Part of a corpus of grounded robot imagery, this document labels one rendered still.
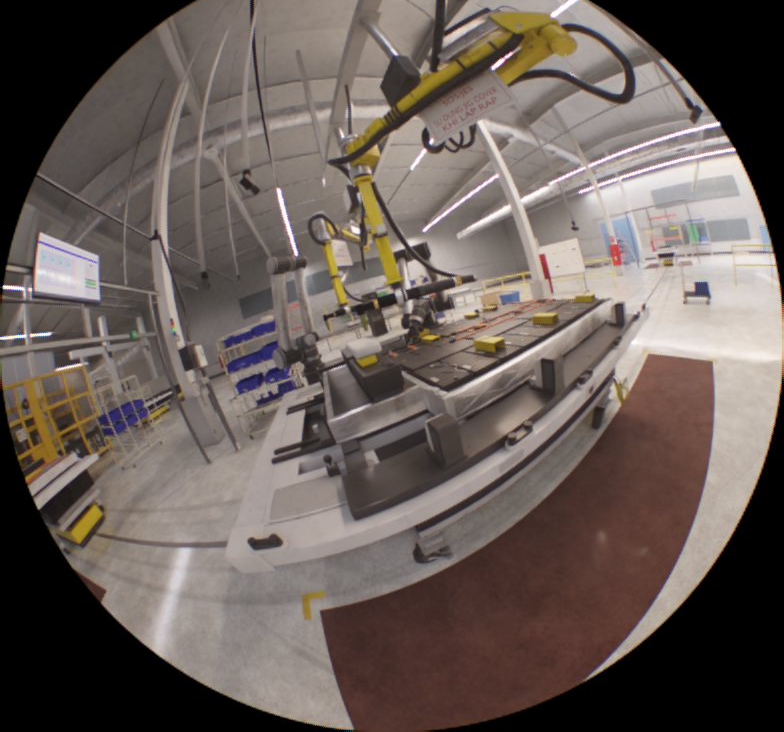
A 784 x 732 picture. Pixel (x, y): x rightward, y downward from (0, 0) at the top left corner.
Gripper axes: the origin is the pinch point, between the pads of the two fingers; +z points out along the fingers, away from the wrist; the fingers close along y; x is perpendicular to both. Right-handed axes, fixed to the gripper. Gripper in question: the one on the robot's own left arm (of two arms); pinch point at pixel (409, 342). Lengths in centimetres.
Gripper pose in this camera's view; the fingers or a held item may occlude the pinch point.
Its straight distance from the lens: 165.0
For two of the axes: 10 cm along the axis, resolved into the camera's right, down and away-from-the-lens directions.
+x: 6.3, 5.3, 5.7
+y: 7.2, -1.0, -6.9
